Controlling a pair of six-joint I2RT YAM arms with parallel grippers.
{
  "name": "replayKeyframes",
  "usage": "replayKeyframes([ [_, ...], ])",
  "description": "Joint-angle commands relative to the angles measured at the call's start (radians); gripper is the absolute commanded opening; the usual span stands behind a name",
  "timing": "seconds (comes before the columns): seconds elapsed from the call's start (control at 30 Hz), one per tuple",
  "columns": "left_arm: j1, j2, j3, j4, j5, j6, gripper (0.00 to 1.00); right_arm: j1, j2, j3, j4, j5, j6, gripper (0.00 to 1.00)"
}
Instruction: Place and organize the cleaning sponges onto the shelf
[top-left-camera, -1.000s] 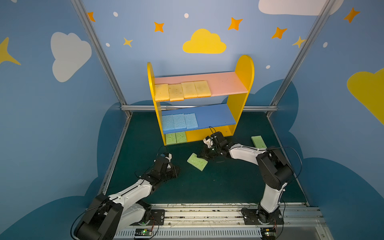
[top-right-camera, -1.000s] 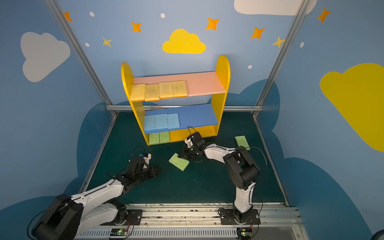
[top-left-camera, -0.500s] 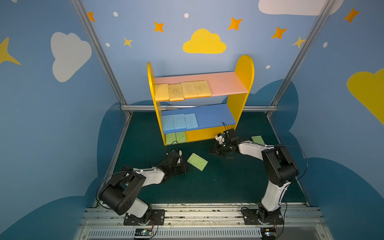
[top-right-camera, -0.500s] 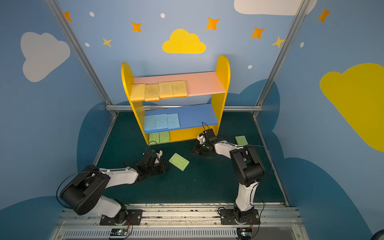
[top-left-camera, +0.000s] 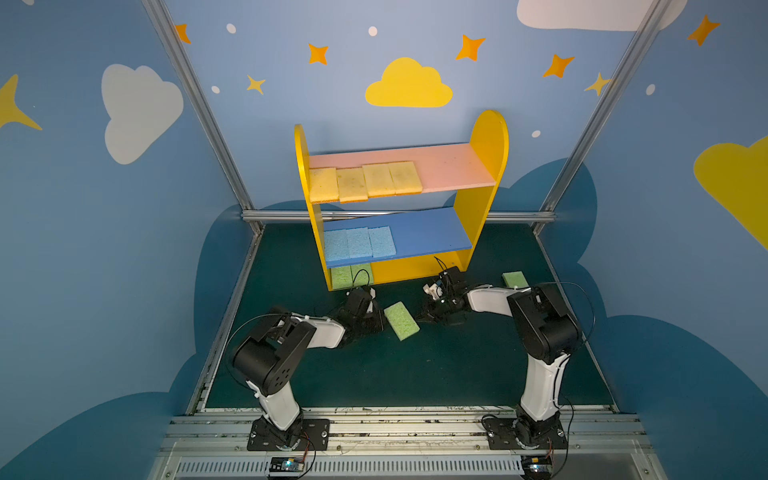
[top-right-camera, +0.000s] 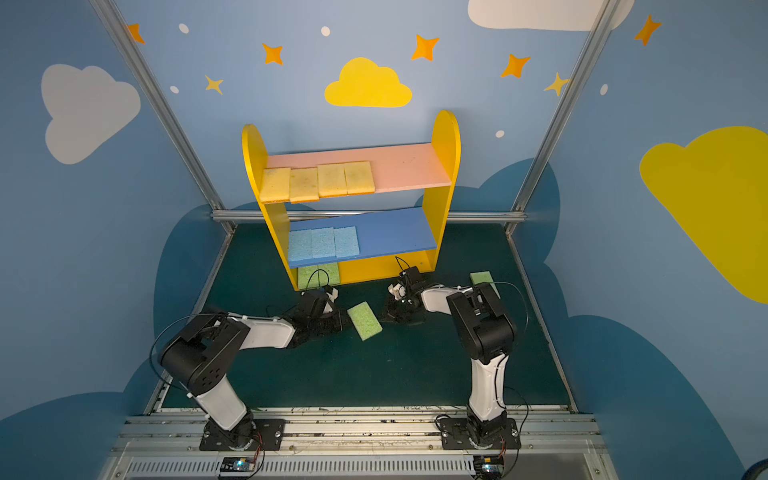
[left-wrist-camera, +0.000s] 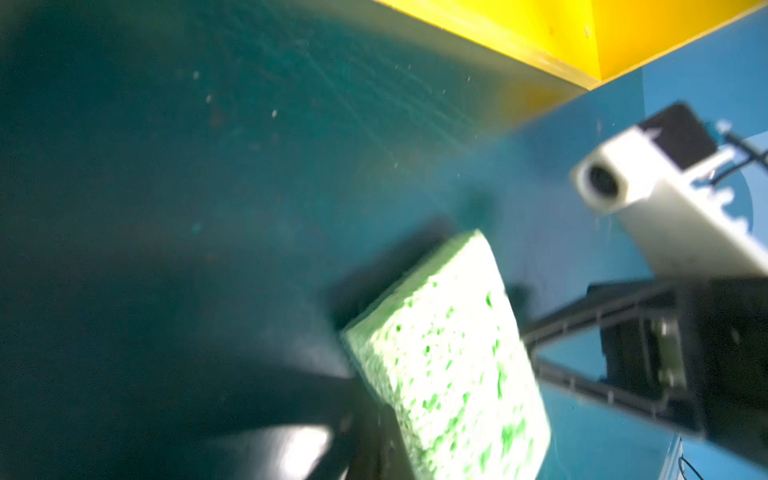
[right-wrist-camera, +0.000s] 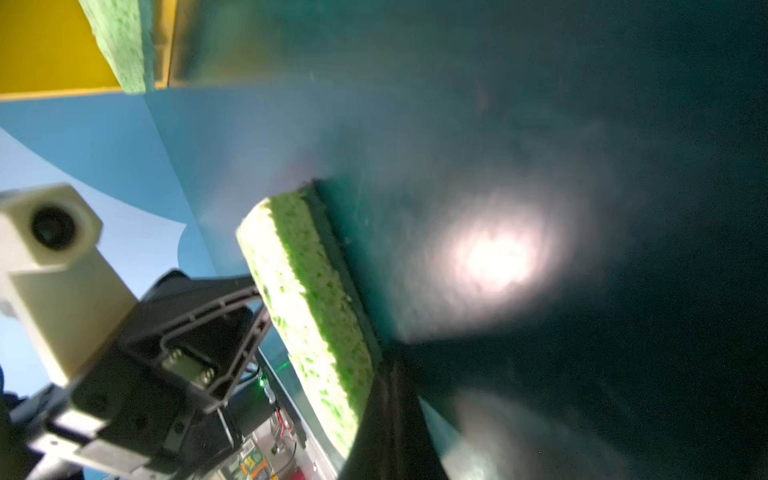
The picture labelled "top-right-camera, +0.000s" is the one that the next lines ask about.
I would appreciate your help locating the aluminium frame post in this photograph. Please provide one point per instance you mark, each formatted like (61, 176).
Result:
(583, 68)
(113, 21)

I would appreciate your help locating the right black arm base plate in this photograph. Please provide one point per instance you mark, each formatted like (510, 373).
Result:
(472, 434)

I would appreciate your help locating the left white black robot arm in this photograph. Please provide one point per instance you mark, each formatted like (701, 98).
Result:
(203, 351)

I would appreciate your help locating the right green circuit board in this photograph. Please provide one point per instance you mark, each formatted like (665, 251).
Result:
(488, 467)

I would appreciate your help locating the blue sponge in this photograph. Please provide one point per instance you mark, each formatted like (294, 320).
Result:
(323, 243)
(346, 242)
(300, 246)

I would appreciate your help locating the left aluminium frame post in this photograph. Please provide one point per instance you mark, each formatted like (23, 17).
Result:
(113, 21)

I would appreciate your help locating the green circuit board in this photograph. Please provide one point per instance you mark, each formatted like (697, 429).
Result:
(234, 466)
(488, 467)

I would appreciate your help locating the green sponge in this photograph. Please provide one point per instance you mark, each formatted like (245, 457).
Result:
(308, 278)
(328, 275)
(364, 321)
(483, 279)

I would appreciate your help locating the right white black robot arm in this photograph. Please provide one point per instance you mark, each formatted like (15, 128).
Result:
(485, 331)

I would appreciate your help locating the left green circuit board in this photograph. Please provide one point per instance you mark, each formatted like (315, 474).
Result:
(234, 466)

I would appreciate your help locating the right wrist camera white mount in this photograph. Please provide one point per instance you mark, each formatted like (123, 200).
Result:
(398, 291)

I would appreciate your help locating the yellow sponge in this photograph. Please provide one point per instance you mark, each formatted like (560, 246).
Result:
(331, 180)
(359, 178)
(303, 185)
(275, 186)

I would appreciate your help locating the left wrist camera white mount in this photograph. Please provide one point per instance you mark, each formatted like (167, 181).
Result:
(331, 293)

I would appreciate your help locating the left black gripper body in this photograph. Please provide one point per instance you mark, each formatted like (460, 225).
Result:
(335, 321)

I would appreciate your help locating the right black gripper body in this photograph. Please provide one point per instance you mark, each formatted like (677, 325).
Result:
(399, 306)

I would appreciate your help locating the yellow shelf with coloured boards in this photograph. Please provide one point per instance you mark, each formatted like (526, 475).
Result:
(388, 239)

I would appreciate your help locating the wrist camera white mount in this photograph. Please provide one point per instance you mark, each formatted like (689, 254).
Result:
(331, 293)
(398, 291)

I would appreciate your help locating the right aluminium frame post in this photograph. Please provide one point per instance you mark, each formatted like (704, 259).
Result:
(583, 68)

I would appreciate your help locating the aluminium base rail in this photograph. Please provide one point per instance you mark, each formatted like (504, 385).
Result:
(360, 443)

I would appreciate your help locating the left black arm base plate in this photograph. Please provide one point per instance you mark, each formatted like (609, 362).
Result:
(248, 435)

